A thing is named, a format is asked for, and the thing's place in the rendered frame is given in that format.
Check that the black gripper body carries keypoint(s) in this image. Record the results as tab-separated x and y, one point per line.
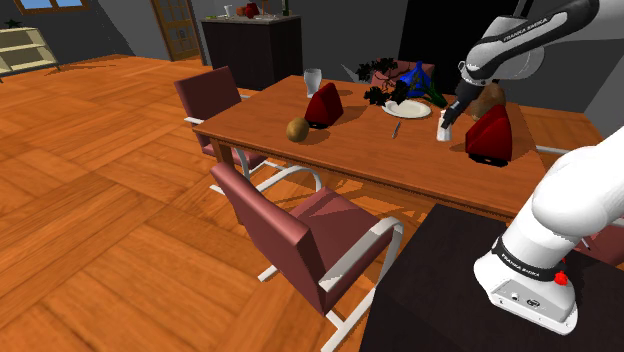
462	95

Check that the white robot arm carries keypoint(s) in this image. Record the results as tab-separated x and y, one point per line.
570	204

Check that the large brown oval object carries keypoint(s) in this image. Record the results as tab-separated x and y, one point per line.
490	100

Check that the small white shaker bottle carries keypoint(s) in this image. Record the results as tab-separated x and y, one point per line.
444	133

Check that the blue vase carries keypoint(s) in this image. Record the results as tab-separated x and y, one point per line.
417	78

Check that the red wedge-shaped object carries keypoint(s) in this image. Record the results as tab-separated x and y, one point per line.
490	139
324	107

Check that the white plate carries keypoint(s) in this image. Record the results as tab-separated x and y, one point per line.
408	109

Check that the grey table knife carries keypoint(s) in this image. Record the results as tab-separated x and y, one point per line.
396	130

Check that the dark leafy plant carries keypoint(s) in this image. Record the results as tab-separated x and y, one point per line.
382	92

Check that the wooden dining table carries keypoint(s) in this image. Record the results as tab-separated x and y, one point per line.
370	156

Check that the clear drinking glass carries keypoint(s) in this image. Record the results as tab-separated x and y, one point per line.
312	79

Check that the small brown round potato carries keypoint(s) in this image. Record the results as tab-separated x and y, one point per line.
297	129

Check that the dark robot stand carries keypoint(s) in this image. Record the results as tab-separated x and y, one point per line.
429	292

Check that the dark cabinet with items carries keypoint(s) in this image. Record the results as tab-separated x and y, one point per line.
253	53

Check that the wooden glazed door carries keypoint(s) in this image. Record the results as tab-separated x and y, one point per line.
178	29

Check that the wood-framed window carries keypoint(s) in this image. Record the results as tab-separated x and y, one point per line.
48	4

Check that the cream open shelf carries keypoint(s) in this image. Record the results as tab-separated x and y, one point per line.
24	48

